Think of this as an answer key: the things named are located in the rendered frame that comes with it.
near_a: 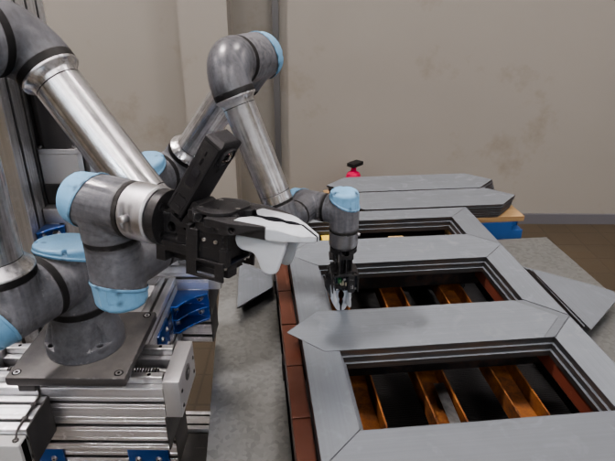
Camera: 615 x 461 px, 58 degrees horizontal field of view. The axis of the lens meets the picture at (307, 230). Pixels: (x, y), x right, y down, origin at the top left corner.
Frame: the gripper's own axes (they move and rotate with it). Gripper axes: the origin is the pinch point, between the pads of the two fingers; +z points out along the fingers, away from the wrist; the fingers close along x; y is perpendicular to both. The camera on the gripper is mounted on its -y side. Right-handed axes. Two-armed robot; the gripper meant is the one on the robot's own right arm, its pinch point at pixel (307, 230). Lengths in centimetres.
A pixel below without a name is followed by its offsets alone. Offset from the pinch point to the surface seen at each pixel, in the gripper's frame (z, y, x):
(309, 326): -29, 51, -68
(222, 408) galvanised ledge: -45, 71, -51
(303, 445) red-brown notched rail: -14, 59, -35
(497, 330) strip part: 16, 48, -88
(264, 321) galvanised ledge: -55, 66, -90
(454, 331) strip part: 6, 49, -83
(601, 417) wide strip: 40, 51, -66
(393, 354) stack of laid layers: -6, 52, -69
